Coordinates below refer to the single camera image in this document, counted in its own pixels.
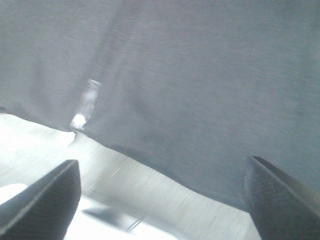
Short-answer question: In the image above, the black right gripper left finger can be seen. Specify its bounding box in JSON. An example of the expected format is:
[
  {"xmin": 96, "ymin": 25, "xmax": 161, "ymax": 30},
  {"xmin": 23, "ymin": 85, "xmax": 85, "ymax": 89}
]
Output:
[{"xmin": 0, "ymin": 160, "xmax": 81, "ymax": 240}]

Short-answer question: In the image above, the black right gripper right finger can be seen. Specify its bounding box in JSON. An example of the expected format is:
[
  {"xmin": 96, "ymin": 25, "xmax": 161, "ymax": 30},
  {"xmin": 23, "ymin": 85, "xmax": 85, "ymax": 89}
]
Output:
[{"xmin": 243, "ymin": 156, "xmax": 320, "ymax": 240}]

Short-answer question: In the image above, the black table cloth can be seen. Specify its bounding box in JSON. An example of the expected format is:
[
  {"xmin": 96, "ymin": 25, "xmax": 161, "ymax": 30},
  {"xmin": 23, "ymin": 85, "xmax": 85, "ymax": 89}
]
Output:
[{"xmin": 0, "ymin": 0, "xmax": 320, "ymax": 209}]

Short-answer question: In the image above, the grey tape strip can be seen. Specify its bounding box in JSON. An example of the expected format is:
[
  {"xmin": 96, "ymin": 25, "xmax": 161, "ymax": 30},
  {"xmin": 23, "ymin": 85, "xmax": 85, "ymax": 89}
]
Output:
[{"xmin": 69, "ymin": 79, "xmax": 102, "ymax": 130}]

